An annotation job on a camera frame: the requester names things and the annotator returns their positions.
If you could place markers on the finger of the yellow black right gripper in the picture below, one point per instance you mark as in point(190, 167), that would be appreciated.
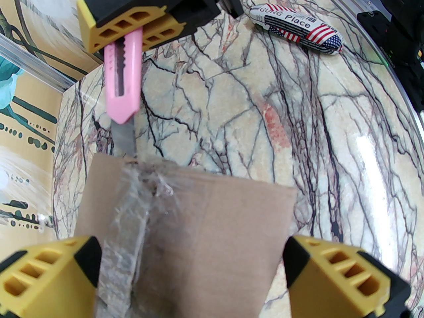
point(162, 33)
point(116, 8)

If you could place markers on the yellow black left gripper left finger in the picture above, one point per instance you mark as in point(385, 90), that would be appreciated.
point(43, 283)

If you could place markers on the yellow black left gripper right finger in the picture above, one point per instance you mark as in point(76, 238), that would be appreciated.
point(341, 277)

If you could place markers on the pink utility knife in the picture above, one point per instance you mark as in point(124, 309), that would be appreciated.
point(127, 88)

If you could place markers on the brown cardboard express box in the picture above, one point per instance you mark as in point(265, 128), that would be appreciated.
point(215, 243)

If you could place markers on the flag print pouch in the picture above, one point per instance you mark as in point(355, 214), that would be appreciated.
point(294, 25)

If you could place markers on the aluminium frame post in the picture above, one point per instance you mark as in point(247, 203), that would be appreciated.
point(33, 61)

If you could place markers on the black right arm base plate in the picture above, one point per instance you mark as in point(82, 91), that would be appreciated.
point(374, 25)

